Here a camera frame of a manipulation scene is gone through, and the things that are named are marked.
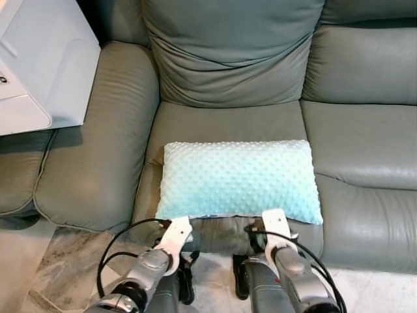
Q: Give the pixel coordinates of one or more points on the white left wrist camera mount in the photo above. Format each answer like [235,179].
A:
[174,238]

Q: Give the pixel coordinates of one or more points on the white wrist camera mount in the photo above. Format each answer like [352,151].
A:
[174,238]
[277,228]

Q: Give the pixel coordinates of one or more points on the green leather back cushion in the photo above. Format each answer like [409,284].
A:
[228,52]

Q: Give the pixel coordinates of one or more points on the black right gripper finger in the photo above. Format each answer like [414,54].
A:
[242,277]

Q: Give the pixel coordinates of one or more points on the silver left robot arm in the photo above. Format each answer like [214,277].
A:
[140,277]

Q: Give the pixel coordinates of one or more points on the white plastic storage box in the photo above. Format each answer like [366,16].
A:
[45,59]

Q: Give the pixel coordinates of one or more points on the green leather sofa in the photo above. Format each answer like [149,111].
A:
[365,137]
[19,173]

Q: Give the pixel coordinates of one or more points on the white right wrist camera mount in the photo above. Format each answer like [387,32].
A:
[277,228]

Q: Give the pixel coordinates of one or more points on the teal dotted pillow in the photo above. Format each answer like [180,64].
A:
[238,179]

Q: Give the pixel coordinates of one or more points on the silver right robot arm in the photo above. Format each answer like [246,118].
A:
[300,280]

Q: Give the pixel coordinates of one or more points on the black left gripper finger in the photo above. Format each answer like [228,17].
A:
[187,287]

